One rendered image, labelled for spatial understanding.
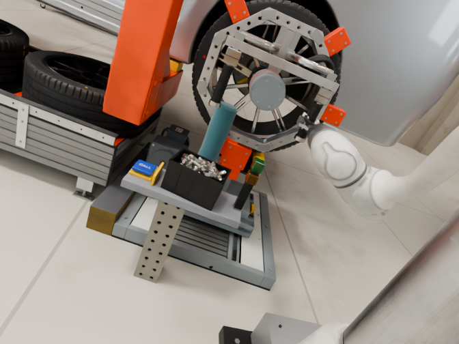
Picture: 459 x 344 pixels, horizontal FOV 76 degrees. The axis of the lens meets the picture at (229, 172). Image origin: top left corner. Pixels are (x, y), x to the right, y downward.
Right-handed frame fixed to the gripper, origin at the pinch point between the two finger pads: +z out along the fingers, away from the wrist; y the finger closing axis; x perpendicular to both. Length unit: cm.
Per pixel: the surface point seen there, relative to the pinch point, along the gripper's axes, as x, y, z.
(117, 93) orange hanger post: -21, -71, 10
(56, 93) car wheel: -39, -105, 29
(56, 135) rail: -54, -97, 18
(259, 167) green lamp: -18.6, -11.7, -13.9
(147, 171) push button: -35, -47, -15
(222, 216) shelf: -38.1, -17.4, -20.2
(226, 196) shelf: -38.0, -16.9, -6.8
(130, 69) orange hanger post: -10, -69, 10
